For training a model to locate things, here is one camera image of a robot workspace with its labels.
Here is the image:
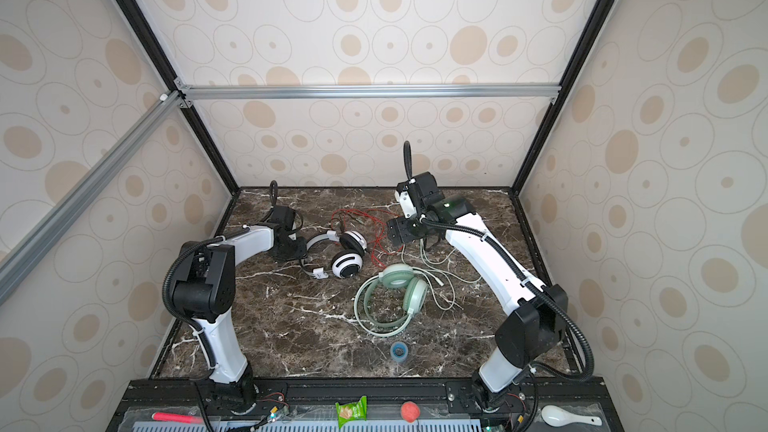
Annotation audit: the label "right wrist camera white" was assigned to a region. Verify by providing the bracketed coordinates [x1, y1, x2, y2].
[395, 183, 416, 218]

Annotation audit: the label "mint green headphones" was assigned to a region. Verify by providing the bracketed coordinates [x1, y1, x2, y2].
[353, 263, 430, 338]

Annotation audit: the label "white ceramic spoon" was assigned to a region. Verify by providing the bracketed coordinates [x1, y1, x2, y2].
[540, 405, 603, 428]

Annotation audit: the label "pink marker pen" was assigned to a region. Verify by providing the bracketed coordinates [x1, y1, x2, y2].
[152, 412, 204, 425]

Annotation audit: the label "blue tape roll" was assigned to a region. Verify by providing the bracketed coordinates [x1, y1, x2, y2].
[390, 341, 409, 363]

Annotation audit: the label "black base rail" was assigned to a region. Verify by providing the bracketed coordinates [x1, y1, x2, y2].
[107, 377, 623, 431]

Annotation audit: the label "red ball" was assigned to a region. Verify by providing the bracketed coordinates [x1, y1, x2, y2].
[400, 401, 421, 423]

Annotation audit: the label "black white headphones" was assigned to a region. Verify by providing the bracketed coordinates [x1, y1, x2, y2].
[299, 230, 367, 279]

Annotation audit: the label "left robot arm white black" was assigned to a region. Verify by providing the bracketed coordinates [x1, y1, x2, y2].
[162, 181, 307, 414]

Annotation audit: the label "red headphone cable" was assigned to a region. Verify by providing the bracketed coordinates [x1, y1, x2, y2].
[328, 207, 402, 270]

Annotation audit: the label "diagonal aluminium frame bar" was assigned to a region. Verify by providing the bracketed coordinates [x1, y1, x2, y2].
[1, 91, 181, 301]

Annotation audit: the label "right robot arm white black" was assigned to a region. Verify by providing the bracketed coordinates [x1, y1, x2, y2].
[387, 142, 595, 409]

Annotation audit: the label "horizontal aluminium frame bar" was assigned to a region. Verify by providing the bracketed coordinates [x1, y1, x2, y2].
[181, 83, 561, 100]

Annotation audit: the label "green snack packet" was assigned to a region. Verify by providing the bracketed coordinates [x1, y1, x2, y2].
[335, 396, 368, 428]

